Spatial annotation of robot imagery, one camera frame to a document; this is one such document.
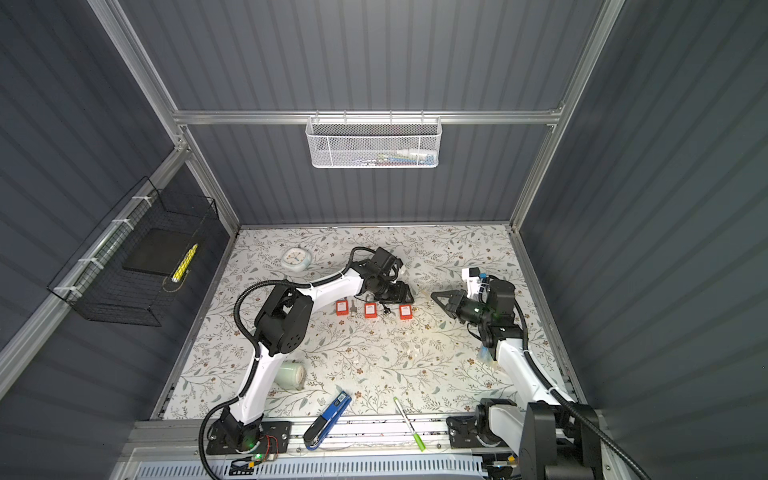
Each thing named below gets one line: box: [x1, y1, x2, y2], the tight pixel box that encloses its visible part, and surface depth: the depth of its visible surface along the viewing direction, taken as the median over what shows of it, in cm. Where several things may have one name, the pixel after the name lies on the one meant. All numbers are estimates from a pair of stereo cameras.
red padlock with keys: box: [364, 302, 378, 319], surface depth 98 cm
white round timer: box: [281, 247, 312, 273], surface depth 110 cm
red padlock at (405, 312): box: [399, 304, 413, 320], surface depth 96 cm
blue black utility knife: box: [303, 390, 352, 451], surface depth 74 cm
